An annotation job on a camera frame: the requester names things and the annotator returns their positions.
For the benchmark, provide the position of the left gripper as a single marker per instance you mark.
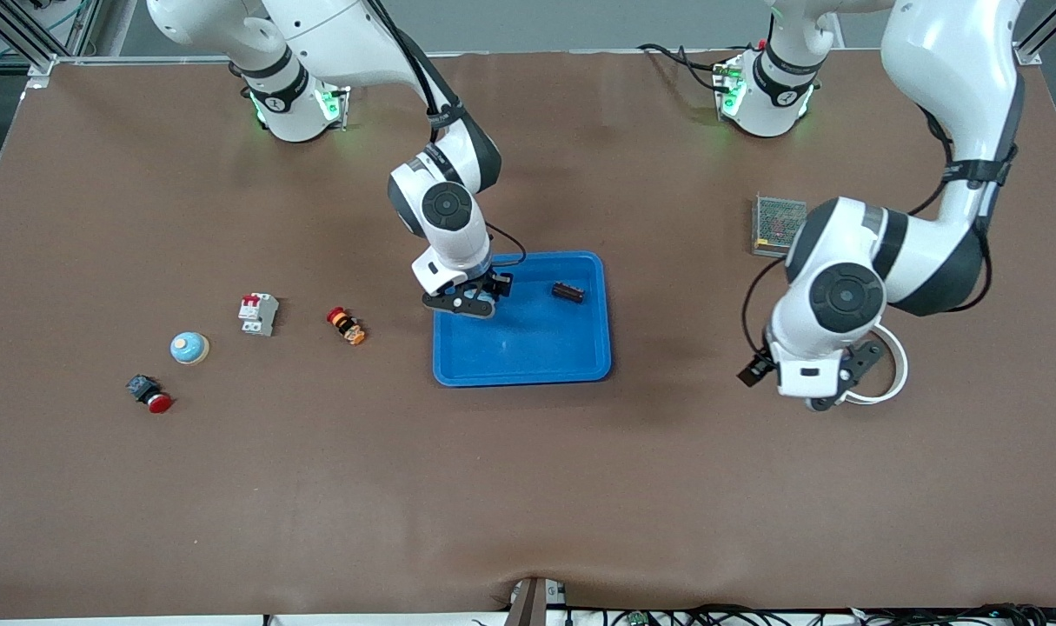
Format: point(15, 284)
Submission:
point(756, 369)

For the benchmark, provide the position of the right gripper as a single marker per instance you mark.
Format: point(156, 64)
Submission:
point(498, 283)

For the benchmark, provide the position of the light blue bell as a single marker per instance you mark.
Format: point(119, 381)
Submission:
point(484, 303)
point(189, 348)

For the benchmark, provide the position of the dark electrolytic capacitor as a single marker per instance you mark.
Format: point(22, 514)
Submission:
point(567, 293)

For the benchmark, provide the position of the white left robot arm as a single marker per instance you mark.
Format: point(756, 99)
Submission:
point(927, 252)

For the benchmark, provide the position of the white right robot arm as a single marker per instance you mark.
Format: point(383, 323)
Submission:
point(445, 209)

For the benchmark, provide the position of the blue plastic tray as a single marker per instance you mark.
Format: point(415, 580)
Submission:
point(528, 361)

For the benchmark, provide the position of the metal mesh power supply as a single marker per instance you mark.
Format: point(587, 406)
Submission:
point(773, 224)

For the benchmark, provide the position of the orange black emergency stop button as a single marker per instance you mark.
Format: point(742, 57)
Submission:
point(347, 327)

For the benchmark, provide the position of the brown table mat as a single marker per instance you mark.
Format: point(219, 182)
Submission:
point(528, 487)

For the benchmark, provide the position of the white red circuit breaker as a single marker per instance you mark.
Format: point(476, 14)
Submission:
point(258, 315)

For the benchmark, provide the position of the red push button black base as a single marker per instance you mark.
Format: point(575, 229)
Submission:
point(149, 393)

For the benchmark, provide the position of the white curved plastic bracket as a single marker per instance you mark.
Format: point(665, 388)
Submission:
point(905, 365)

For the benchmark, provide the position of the grey metal bracket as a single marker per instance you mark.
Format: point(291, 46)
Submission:
point(532, 604)

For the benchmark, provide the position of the aluminium frame profile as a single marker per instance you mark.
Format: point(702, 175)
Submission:
point(1027, 54)
point(41, 69)

